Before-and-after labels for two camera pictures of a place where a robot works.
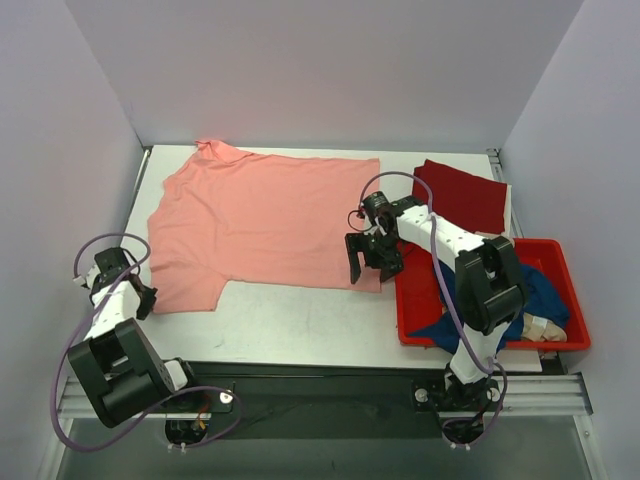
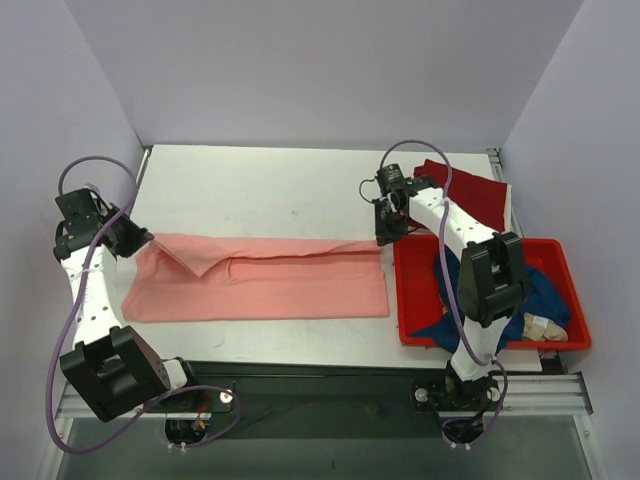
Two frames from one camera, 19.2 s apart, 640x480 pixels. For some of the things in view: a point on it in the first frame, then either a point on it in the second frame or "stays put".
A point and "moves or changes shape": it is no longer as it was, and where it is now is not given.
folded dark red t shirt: [477, 202] stays put
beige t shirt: [540, 329] stays put
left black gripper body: [147, 298] → [138, 239]
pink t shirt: [224, 216] moves or changes shape
